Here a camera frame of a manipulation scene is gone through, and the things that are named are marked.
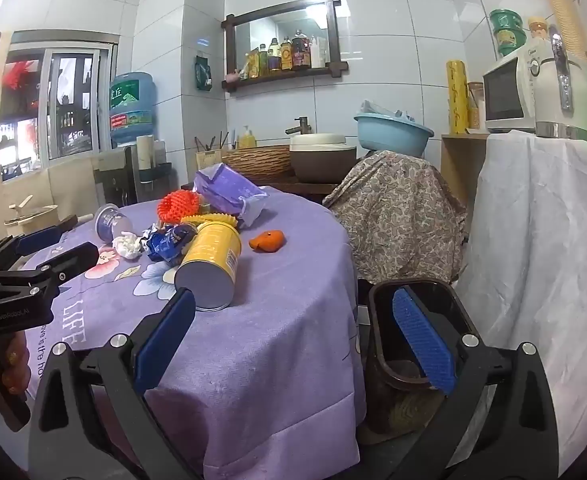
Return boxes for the dark water dispenser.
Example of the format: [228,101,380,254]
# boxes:
[93,144,141,208]

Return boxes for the chopstick holder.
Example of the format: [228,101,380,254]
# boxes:
[194,132,229,171]

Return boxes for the white cloth cover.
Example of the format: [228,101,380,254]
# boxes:
[453,130,587,466]

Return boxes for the white tissue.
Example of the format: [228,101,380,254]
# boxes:
[112,231,144,260]

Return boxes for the clear plastic cup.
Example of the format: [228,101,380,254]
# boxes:
[93,203,134,245]

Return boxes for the purple plastic packet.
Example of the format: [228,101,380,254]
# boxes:
[193,162,270,228]

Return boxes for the light blue plastic basin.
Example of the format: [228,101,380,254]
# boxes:
[354,112,435,157]

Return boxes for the brown plastic bin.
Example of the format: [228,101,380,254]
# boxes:
[367,276,481,436]

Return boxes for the blue and silver snack wrapper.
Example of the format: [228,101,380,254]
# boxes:
[140,222,199,266]

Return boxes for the window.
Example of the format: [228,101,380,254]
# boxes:
[0,30,121,181]

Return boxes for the glass jar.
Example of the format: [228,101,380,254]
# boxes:
[467,81,485,131]

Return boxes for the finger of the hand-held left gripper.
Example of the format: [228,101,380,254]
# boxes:
[0,241,100,302]
[0,215,94,262]

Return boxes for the orange foam fruit net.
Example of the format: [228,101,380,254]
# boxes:
[156,191,201,223]

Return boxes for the brown and white sink basin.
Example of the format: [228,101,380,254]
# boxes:
[289,132,358,183]

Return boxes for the white paper roll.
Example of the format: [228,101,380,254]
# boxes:
[134,134,155,181]

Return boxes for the person's left hand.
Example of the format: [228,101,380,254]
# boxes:
[0,331,31,411]

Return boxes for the wicker basket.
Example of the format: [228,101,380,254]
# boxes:
[222,145,294,179]

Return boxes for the stack of paper cups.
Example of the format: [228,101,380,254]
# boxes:
[531,0,587,61]

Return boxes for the paisley patterned cloth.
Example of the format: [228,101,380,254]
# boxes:
[322,150,469,283]

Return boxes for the yellow tin can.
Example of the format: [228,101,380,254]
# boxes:
[173,220,241,312]

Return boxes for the wooden cabinet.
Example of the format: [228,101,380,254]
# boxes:
[441,132,491,221]

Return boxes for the white microwave oven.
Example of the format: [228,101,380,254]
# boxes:
[482,55,539,134]

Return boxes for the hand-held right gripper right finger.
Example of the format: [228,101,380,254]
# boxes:
[391,285,559,480]

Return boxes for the wooden framed mirror shelf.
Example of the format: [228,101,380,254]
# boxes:
[222,0,349,93]

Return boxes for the yellow roll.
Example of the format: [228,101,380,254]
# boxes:
[446,60,469,134]

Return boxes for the green instant noodle bowl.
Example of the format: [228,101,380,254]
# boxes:
[493,27,528,57]
[488,8,524,31]

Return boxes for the orange peel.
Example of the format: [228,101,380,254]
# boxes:
[249,230,285,253]

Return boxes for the purple floral tablecloth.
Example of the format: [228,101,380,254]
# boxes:
[0,185,367,480]

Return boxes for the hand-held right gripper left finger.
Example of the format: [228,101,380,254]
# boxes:
[27,287,199,480]

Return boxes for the blue water jug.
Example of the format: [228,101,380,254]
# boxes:
[109,71,155,147]

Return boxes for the pale plastic bag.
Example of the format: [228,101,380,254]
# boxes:
[358,100,417,122]

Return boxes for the row of bottles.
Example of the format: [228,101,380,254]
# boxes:
[238,30,329,81]

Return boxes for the white appliance with chrome handle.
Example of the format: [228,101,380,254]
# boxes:
[529,27,587,142]

